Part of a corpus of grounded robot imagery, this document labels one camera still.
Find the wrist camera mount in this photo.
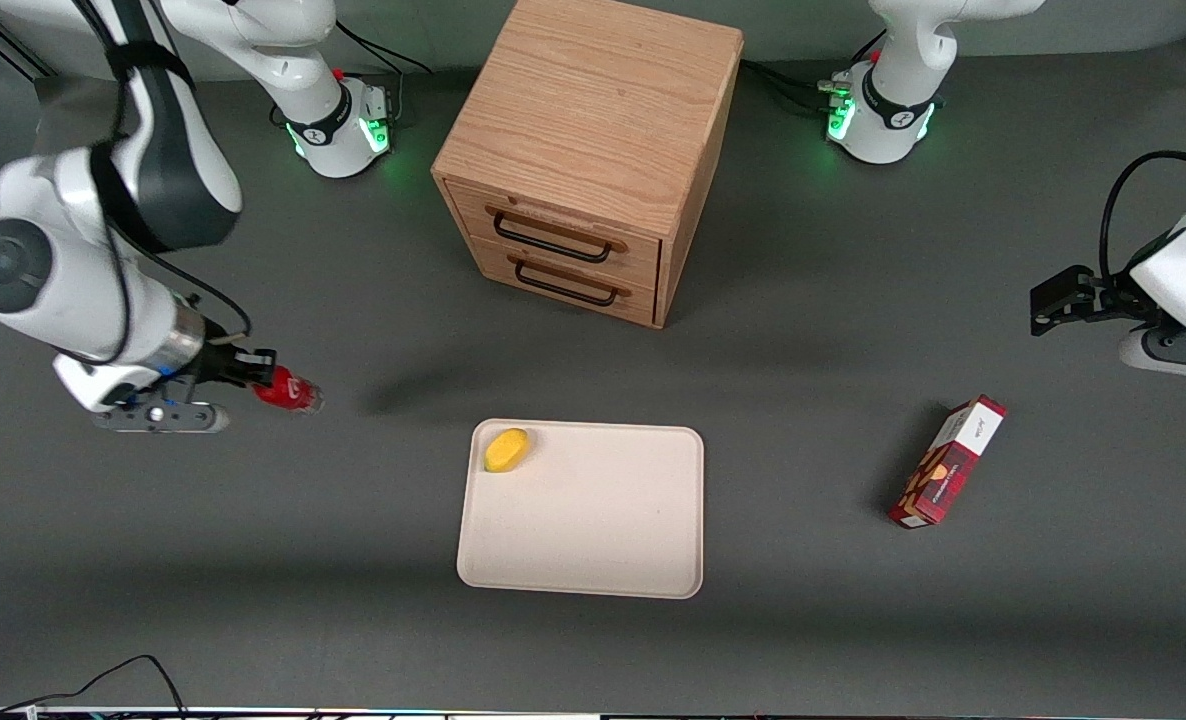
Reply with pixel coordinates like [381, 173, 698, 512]
[1117, 322, 1186, 383]
[53, 355, 231, 434]

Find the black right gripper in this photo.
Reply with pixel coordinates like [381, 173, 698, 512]
[185, 338, 278, 393]

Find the black arm wrist cable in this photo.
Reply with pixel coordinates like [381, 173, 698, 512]
[73, 0, 254, 363]
[1099, 40, 1186, 283]

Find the black arm base cable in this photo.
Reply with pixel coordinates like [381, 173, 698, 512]
[740, 30, 886, 116]
[269, 20, 434, 129]

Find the wooden two-drawer cabinet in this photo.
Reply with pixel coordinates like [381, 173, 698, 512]
[431, 0, 745, 329]

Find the black left arm wrist cable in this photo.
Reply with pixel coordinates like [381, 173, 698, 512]
[1099, 40, 1186, 283]

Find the black left arm base cable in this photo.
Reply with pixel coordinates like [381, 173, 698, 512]
[740, 30, 886, 116]

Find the black right arm base cable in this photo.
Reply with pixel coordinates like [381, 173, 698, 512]
[269, 20, 434, 129]

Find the red plaid cookie box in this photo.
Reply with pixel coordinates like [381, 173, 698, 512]
[888, 395, 1008, 530]

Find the black cable at table edge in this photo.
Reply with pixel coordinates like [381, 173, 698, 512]
[0, 655, 189, 719]

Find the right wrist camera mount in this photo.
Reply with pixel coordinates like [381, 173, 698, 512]
[53, 355, 231, 434]

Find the black metal drawer handle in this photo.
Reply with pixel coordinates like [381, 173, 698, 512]
[505, 252, 633, 308]
[484, 203, 629, 265]

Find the red coke bottle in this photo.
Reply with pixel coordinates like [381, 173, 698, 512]
[253, 365, 325, 414]

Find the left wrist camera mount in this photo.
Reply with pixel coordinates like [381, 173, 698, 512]
[1117, 322, 1186, 383]

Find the black right arm wrist cable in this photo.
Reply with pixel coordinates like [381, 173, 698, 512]
[73, 0, 254, 363]

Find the beige plastic tray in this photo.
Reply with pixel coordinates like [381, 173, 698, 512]
[456, 418, 705, 600]

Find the yellow lemon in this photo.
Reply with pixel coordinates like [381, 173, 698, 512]
[483, 428, 531, 473]

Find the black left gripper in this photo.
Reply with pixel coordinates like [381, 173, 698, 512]
[1030, 265, 1158, 337]

